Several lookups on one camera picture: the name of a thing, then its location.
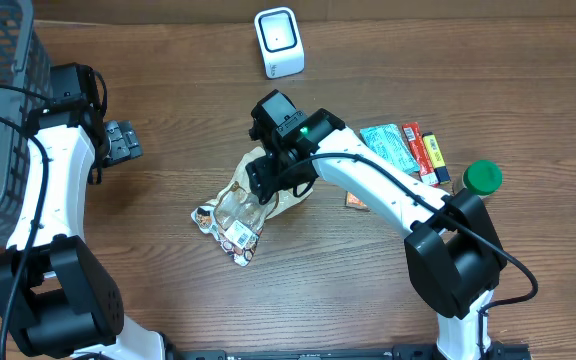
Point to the red candy stick packet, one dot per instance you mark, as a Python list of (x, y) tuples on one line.
[(426, 170)]

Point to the teal tissue packet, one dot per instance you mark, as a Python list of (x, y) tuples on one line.
[(387, 142)]

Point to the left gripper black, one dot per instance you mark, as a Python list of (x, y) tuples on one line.
[(121, 142)]

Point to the white barcode scanner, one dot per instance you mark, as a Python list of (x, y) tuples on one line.
[(280, 42)]

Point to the beige snack bag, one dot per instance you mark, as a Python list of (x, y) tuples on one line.
[(235, 218)]

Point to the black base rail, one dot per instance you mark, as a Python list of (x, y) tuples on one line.
[(397, 352)]

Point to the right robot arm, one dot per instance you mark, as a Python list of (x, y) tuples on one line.
[(451, 246)]

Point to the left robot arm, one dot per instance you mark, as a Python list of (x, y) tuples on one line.
[(56, 298)]

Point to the yellow marker pen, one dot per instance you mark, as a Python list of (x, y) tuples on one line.
[(436, 157)]

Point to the green lid jar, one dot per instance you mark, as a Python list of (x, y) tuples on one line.
[(482, 178)]

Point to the orange snack packet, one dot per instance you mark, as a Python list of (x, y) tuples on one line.
[(352, 201)]

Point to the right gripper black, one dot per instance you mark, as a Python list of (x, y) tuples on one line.
[(269, 182)]

